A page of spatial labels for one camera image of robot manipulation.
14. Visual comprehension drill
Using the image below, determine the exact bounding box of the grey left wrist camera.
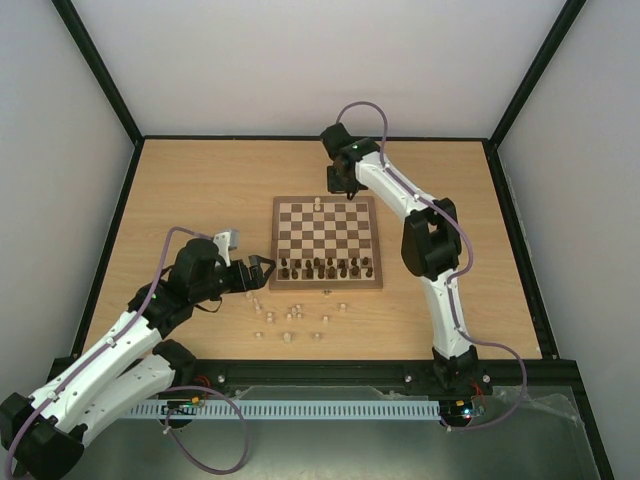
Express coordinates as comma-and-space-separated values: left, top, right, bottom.
213, 229, 239, 267

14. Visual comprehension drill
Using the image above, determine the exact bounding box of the black enclosure frame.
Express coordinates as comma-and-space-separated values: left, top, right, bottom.
49, 0, 640, 480

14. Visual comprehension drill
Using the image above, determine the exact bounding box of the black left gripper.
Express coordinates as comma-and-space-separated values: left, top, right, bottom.
194, 255, 277, 303

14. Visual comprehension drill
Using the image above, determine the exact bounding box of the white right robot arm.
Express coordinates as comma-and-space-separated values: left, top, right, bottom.
320, 122, 478, 392

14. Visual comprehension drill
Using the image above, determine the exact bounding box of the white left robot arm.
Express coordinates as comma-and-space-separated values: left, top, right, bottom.
1, 232, 276, 479

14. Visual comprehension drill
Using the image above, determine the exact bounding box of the clear plastic sheet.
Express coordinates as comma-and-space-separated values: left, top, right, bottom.
492, 386, 584, 427

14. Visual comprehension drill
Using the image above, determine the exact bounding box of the wooden chess board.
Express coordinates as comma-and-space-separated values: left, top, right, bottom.
269, 196, 383, 291

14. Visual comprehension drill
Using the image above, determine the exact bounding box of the white slotted cable duct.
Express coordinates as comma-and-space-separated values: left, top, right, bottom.
122, 401, 441, 421

